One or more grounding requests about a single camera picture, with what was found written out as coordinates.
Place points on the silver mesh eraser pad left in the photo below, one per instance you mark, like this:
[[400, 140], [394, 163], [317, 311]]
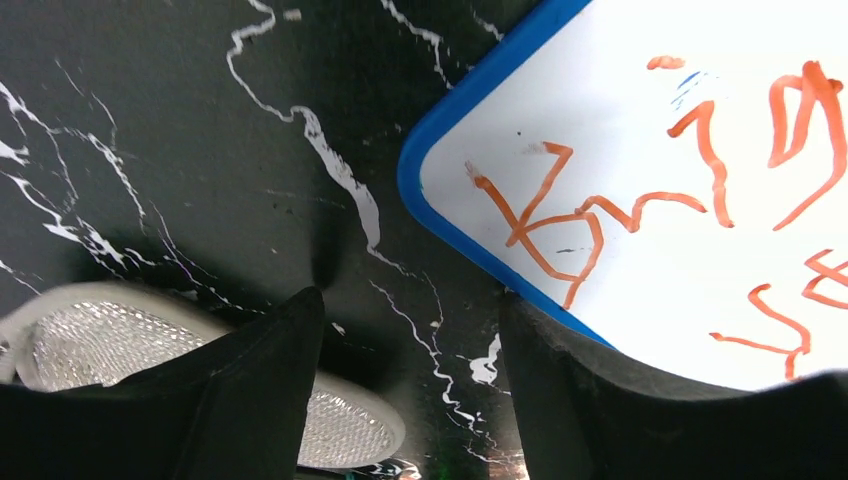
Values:
[[101, 333]]

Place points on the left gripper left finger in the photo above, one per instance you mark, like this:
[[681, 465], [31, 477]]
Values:
[[233, 408]]

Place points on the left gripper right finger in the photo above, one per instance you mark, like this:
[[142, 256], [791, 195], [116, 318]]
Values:
[[585, 411]]

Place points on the blue framed whiteboard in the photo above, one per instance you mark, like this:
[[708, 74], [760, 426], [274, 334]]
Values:
[[668, 178]]

